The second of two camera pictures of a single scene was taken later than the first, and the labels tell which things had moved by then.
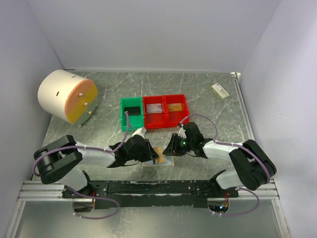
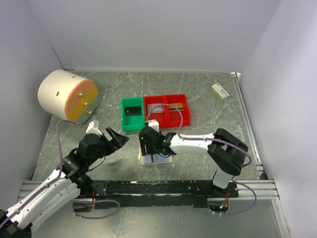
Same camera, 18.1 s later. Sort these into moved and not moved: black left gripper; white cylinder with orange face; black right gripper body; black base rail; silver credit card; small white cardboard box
Moved: black left gripper; black right gripper body
Not moved: silver credit card; black base rail; white cylinder with orange face; small white cardboard box
